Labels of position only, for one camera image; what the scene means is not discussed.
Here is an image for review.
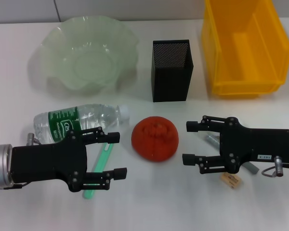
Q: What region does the beige eraser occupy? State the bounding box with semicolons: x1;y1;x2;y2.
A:
219;172;240;190

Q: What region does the black mesh pen holder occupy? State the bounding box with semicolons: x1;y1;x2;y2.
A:
151;39;195;103

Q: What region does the gripper cable with connector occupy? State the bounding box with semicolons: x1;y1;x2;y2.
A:
262;155;289;178
26;133;43;146

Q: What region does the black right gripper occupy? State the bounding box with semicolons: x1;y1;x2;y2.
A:
182;115;289;174

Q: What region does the yellow plastic bin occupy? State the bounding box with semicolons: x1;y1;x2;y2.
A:
201;0;289;99

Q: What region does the left gripper cable with connector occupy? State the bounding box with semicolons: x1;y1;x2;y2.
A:
26;133;43;146

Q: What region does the grey pen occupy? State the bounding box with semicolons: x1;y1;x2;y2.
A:
204;133;259;175

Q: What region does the right gripper cable with connector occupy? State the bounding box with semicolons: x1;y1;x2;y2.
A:
262;155;289;178

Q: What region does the green glass fruit plate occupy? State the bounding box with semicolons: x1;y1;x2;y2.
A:
26;14;140;97

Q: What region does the clear green-label water bottle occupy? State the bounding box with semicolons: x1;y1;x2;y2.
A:
33;103;130;145

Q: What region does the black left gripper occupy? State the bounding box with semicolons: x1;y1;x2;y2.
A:
11;127;128;193

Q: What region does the green pen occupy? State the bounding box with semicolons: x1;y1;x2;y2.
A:
83;141;114;200

